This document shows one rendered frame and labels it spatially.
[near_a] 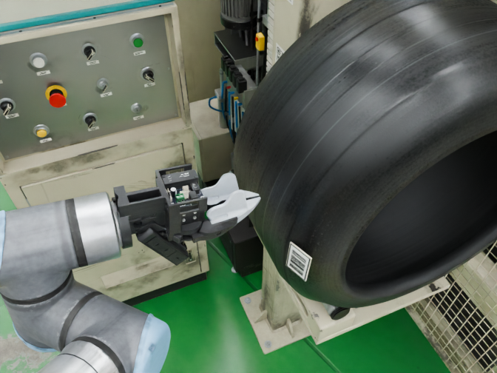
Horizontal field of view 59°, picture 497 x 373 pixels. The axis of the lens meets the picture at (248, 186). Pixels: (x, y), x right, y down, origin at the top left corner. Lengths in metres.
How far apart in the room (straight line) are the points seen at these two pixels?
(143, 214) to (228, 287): 1.45
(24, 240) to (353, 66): 0.46
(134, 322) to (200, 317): 1.36
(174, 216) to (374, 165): 0.26
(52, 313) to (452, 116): 0.56
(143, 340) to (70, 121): 0.84
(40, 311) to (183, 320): 1.35
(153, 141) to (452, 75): 0.94
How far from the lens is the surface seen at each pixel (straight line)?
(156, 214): 0.60
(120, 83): 1.26
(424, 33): 0.64
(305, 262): 0.64
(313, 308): 1.00
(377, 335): 1.98
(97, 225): 0.57
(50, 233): 0.57
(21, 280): 0.60
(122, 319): 0.60
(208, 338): 1.91
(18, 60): 1.21
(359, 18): 0.68
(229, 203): 0.62
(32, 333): 0.67
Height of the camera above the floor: 1.74
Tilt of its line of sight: 47 degrees down
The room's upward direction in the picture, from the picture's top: straight up
